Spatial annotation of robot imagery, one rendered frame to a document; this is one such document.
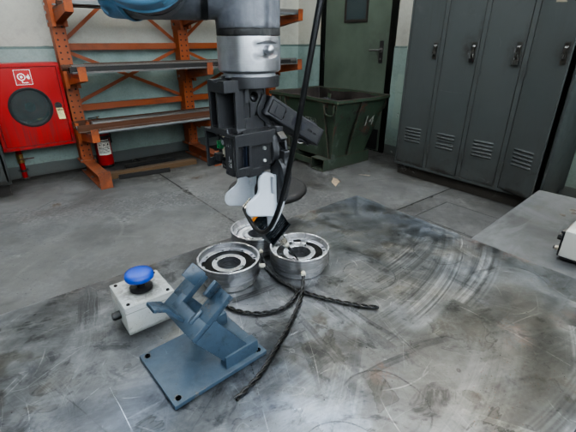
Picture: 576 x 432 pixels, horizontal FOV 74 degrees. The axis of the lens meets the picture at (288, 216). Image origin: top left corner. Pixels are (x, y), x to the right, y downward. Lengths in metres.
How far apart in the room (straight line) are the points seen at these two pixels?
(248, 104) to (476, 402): 0.44
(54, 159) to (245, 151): 3.94
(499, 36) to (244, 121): 2.96
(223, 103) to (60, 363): 0.38
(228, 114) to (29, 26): 3.83
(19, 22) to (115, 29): 0.77
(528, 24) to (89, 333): 3.11
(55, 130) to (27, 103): 0.30
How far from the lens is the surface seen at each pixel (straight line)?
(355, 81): 4.75
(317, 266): 0.65
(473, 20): 3.44
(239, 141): 0.46
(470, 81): 3.42
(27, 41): 4.26
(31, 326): 0.68
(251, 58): 0.47
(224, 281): 0.62
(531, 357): 0.61
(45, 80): 4.05
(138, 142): 4.52
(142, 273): 0.58
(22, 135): 4.08
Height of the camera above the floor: 1.17
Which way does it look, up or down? 25 degrees down
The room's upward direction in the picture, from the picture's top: straight up
